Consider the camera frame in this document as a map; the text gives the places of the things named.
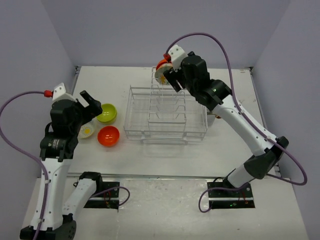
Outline floral patterned bowl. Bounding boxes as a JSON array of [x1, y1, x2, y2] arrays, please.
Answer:
[[154, 62, 172, 85]]

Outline lime green bowl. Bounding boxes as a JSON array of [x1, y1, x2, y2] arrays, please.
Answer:
[[96, 103, 118, 125]]

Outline orange bowl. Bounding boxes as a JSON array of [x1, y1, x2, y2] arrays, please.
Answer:
[[97, 125, 120, 147], [155, 58, 171, 70]]

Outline yellow sun patterned bowl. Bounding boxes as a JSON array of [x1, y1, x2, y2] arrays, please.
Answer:
[[77, 120, 96, 139]]

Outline orange bowl front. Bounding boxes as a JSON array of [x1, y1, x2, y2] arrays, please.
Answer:
[[97, 125, 120, 147]]

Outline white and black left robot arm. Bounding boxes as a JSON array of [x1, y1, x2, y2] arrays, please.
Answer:
[[19, 90, 104, 240]]

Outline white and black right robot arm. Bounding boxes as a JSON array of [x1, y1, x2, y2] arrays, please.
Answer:
[[163, 46, 289, 197]]

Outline white cutlery holder basket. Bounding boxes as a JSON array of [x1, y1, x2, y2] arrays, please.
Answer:
[[206, 112, 216, 127]]

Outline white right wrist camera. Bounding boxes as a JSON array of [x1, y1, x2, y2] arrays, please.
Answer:
[[163, 44, 188, 72]]

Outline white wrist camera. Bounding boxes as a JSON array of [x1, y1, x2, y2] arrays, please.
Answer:
[[43, 82, 77, 102], [163, 44, 188, 72]]

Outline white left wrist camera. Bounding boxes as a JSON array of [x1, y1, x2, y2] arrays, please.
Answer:
[[43, 82, 77, 102]]

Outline white wire dish rack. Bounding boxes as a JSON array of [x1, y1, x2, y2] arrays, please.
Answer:
[[123, 77, 208, 145]]

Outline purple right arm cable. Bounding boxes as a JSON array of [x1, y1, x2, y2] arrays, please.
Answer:
[[166, 32, 308, 186]]

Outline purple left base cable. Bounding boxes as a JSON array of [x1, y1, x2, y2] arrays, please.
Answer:
[[89, 186, 131, 208]]

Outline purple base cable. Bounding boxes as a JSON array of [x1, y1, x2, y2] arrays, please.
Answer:
[[89, 186, 131, 208], [197, 187, 247, 214]]

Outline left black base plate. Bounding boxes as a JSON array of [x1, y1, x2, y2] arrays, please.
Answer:
[[84, 181, 120, 210]]

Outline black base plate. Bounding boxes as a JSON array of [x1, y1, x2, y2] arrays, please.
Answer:
[[84, 181, 120, 210], [208, 184, 255, 210]]

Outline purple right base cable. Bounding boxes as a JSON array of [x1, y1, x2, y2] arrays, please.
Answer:
[[197, 187, 247, 214]]

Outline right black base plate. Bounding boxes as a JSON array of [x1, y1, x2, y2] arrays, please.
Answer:
[[208, 184, 255, 210]]

